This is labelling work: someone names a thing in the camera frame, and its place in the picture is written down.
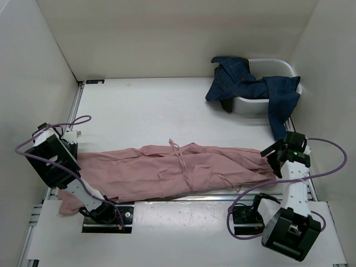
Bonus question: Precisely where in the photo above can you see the aluminium front rail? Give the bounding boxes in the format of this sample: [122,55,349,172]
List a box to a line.
[28,192,319,226]

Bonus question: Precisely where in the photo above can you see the white plastic basket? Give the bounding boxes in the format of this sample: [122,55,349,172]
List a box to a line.
[233,58,303,116]

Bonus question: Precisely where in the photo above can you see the pink trousers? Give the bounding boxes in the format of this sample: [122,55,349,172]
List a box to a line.
[57,139,275,216]

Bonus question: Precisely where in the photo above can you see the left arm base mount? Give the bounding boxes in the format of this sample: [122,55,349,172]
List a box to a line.
[79,202,135,234]

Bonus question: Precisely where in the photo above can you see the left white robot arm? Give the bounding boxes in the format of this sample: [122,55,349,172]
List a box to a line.
[24,123,120,224]

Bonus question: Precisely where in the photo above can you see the dark blue jeans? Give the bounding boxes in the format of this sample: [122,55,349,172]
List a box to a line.
[205,56,300,141]

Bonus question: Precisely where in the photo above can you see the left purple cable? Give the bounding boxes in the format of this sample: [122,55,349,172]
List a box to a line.
[14,115,126,226]

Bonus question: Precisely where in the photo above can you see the aluminium left rail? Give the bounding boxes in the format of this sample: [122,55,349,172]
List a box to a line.
[41,80,86,203]

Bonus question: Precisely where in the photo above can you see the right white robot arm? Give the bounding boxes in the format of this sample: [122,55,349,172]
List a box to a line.
[250,132,322,261]

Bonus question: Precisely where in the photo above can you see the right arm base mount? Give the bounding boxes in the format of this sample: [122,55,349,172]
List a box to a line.
[229,202,288,236]

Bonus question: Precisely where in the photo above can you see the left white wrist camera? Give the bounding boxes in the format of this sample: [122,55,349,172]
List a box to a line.
[63,130,82,145]

